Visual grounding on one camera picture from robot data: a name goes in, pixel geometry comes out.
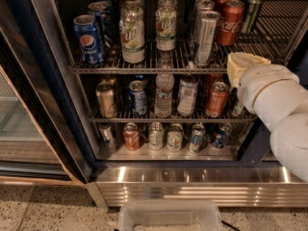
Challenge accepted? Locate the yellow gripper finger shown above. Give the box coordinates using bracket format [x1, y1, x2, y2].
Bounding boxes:
[227, 52, 270, 88]

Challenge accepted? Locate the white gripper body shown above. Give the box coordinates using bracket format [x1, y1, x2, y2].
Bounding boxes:
[237, 64, 299, 114]

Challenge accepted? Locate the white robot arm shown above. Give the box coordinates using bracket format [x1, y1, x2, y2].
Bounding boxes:
[227, 52, 308, 182]

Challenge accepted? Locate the silver slim can middle shelf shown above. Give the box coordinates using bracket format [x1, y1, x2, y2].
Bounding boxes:
[232, 99, 244, 116]

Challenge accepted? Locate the red can middle shelf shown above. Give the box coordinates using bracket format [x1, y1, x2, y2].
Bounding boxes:
[205, 82, 229, 118]

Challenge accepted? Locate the red can shelf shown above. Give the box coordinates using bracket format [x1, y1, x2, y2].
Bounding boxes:
[123, 122, 140, 151]
[205, 82, 229, 118]

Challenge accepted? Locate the front red Coca-Cola can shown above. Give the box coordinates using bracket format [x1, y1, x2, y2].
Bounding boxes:
[217, 0, 244, 46]

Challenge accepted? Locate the front silver slim can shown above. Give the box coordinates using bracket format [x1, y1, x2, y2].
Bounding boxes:
[192, 11, 220, 67]

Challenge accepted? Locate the blue Pepsi can bottom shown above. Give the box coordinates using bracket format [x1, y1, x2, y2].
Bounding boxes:
[211, 122, 231, 148]

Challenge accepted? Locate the front green can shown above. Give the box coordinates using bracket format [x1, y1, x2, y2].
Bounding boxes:
[241, 0, 263, 34]

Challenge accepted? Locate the silver blue can bottom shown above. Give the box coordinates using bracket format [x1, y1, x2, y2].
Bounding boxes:
[189, 123, 206, 153]

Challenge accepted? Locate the front right 7UP can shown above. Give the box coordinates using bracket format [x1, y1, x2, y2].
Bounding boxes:
[155, 5, 177, 51]

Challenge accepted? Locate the stainless steel fridge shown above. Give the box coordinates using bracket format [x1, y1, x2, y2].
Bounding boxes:
[25, 0, 308, 209]

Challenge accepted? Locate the white 7UP can bottom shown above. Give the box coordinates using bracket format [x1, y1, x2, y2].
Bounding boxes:
[167, 123, 184, 152]

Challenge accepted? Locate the blue can middle shelf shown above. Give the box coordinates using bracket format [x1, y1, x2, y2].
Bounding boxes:
[129, 80, 147, 116]

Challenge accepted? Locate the white can bottom shelf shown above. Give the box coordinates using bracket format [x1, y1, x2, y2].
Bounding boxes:
[148, 122, 164, 150]

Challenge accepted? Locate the front left 7UP can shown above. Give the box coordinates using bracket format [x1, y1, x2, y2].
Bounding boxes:
[119, 3, 145, 64]

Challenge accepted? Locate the red can bottom shelf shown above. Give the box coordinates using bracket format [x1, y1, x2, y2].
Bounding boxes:
[123, 122, 140, 151]

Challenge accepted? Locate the gold can middle shelf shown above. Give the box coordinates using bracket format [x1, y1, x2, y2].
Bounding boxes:
[95, 82, 116, 118]

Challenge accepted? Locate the silver can bottom left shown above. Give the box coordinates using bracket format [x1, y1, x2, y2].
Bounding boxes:
[98, 122, 116, 151]

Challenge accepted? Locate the front blue Pepsi can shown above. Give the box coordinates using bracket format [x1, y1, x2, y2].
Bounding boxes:
[73, 14, 105, 65]

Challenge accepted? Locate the open glass fridge door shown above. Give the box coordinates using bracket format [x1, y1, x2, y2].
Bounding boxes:
[0, 0, 95, 185]

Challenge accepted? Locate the labelled dark bottle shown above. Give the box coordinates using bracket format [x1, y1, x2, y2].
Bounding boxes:
[177, 74, 199, 116]

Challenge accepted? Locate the clear water bottle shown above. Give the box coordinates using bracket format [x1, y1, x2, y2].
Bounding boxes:
[154, 72, 175, 118]

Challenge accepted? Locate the clear plastic bin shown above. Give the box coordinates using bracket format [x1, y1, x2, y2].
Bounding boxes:
[119, 199, 221, 231]

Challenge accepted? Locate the top wire shelf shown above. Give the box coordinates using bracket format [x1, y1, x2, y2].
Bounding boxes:
[70, 0, 308, 75]

